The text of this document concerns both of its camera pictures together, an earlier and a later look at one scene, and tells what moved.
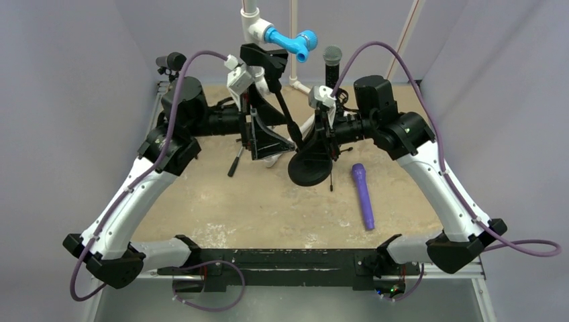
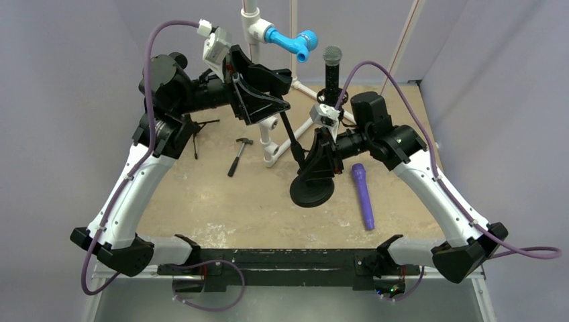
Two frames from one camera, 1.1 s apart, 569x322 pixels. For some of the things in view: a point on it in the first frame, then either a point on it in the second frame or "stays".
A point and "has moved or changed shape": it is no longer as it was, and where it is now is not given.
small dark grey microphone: x=174 y=61 stays
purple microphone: x=360 y=173 stays
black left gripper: x=263 y=140 -> x=245 y=102
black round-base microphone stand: x=307 y=167 has moved or changed shape
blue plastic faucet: x=300 y=45 stays
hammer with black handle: x=232 y=168 stays
